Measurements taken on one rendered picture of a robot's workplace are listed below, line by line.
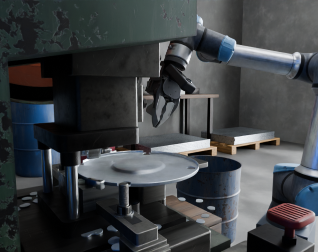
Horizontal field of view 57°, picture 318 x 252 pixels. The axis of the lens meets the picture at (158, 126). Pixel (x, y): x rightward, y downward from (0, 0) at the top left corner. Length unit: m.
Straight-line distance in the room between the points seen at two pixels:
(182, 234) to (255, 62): 0.70
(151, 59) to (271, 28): 5.36
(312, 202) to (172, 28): 0.75
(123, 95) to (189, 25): 0.18
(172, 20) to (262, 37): 5.50
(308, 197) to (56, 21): 0.88
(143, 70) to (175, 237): 0.32
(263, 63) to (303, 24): 4.52
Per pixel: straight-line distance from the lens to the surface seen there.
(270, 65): 1.11
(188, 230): 0.58
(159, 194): 0.70
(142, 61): 0.58
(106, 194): 0.60
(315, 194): 1.05
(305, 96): 5.46
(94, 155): 0.62
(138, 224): 0.49
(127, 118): 0.59
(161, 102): 0.84
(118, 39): 0.45
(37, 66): 0.94
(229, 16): 6.05
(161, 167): 0.68
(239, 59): 1.07
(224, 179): 1.77
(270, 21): 5.95
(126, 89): 0.58
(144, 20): 0.47
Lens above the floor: 0.97
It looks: 8 degrees down
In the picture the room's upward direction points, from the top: straight up
